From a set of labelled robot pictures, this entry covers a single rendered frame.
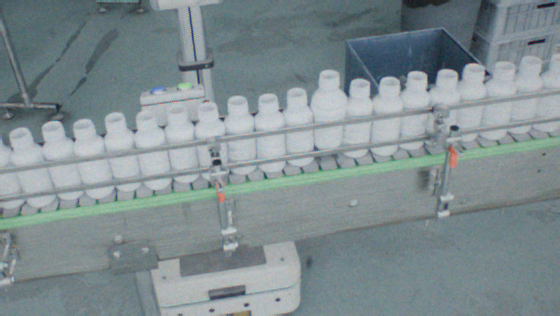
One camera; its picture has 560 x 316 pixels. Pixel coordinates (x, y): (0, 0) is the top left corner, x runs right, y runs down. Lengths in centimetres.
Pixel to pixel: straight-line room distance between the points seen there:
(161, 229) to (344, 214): 39
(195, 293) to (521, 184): 108
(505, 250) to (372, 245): 51
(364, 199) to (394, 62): 73
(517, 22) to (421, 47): 169
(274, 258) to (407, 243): 66
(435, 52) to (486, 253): 91
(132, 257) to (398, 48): 106
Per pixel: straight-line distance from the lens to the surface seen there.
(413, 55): 188
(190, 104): 122
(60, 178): 115
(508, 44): 357
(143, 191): 116
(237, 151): 112
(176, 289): 196
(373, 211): 127
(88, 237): 121
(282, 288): 202
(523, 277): 243
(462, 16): 321
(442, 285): 232
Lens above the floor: 175
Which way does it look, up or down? 34 degrees down
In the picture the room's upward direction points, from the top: 5 degrees counter-clockwise
